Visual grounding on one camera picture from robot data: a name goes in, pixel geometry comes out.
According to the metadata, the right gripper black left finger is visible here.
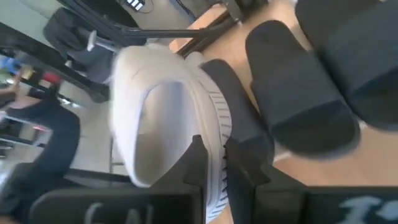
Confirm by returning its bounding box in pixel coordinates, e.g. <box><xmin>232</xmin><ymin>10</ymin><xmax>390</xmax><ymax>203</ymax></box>
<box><xmin>29</xmin><ymin>134</ymin><xmax>208</xmax><ymax>224</ymax></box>

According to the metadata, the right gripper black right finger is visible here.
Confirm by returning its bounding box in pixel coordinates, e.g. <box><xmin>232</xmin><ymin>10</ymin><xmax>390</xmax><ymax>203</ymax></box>
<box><xmin>225</xmin><ymin>136</ymin><xmax>398</xmax><ymax>224</ymax></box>

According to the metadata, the grey slide sandal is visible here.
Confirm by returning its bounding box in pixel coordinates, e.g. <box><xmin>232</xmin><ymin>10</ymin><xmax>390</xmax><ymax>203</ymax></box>
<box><xmin>110</xmin><ymin>42</ymin><xmax>233</xmax><ymax>224</ymax></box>

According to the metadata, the person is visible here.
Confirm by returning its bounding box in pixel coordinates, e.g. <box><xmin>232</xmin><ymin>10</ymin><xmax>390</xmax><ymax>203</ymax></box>
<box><xmin>0</xmin><ymin>79</ymin><xmax>81</xmax><ymax>224</ymax></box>

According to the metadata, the dark grey office chair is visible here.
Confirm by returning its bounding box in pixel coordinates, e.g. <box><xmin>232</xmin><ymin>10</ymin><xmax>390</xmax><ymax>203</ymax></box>
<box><xmin>42</xmin><ymin>6</ymin><xmax>124</xmax><ymax>85</ymax></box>

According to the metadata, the black aluminium table frame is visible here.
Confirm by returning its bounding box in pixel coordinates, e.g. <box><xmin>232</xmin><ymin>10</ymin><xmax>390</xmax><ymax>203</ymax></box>
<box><xmin>57</xmin><ymin>0</ymin><xmax>271</xmax><ymax>58</ymax></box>

